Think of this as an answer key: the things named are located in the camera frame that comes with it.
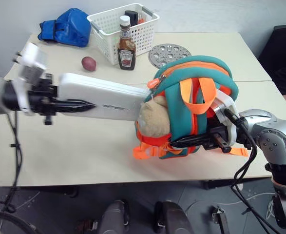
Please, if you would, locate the white perforated plastic basket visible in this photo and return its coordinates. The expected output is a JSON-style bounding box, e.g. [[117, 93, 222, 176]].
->
[[86, 2, 160, 66]]

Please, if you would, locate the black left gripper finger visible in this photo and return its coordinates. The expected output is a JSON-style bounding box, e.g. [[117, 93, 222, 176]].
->
[[56, 98, 96, 114]]

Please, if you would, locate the black chair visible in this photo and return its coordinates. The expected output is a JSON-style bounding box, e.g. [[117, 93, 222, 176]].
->
[[258, 24, 286, 108]]

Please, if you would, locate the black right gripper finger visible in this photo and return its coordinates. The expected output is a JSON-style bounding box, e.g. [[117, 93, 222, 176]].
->
[[169, 134, 214, 149]]

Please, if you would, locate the brown sauce bottle white cap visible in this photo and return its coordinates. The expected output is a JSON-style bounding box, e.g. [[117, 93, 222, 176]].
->
[[117, 15, 137, 71]]

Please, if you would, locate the white floor cable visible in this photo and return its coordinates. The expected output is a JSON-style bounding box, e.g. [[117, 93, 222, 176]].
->
[[185, 192, 276, 220]]

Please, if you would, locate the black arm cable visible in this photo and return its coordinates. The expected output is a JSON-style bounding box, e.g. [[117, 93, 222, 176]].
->
[[224, 108, 284, 234], [0, 111, 23, 213]]

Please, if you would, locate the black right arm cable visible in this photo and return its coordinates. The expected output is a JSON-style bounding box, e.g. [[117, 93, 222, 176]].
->
[[224, 108, 284, 234]]

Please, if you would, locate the small metal floor stand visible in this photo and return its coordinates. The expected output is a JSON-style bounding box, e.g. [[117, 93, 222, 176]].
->
[[210, 205, 230, 234]]

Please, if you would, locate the dark rounded brown shape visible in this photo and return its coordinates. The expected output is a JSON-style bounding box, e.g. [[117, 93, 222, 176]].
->
[[153, 200, 195, 234]]

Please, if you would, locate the dark rounded grey shape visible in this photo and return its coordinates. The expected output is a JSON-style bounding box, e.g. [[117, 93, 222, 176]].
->
[[100, 199, 131, 234]]

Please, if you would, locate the red potato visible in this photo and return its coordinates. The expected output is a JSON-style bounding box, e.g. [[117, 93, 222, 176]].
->
[[81, 56, 97, 72]]

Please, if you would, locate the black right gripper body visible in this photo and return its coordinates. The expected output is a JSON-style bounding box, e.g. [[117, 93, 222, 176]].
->
[[202, 125, 232, 154]]

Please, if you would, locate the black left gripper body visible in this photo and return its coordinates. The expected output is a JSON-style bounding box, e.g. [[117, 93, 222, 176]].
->
[[27, 73, 60, 126]]

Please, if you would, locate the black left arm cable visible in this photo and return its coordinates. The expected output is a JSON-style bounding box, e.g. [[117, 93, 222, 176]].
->
[[0, 111, 23, 213]]

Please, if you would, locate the orange and teal backpack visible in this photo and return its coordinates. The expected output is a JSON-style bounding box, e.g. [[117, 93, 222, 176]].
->
[[132, 55, 249, 160]]

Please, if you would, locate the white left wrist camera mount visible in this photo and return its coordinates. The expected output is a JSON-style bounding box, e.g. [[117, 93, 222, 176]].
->
[[12, 42, 48, 116]]

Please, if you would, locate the blue boxing glove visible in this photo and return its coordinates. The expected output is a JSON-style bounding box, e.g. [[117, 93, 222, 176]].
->
[[37, 8, 92, 48]]

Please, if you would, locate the round perforated metal disc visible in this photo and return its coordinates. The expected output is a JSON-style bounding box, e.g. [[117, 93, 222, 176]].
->
[[148, 43, 192, 69]]

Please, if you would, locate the black bottle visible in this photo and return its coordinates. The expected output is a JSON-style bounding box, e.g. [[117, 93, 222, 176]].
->
[[124, 10, 139, 27]]

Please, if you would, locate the white rectangular box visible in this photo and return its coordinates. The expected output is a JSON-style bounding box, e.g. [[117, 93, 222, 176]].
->
[[57, 72, 150, 122]]

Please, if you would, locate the black table foot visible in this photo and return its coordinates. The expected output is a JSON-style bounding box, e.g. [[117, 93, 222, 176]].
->
[[203, 178, 272, 191]]

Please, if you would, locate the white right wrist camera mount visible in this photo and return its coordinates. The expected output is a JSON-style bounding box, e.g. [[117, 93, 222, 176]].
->
[[210, 89, 240, 147]]

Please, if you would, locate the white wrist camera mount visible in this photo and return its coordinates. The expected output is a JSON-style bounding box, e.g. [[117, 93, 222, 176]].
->
[[210, 89, 240, 147], [12, 42, 48, 116]]

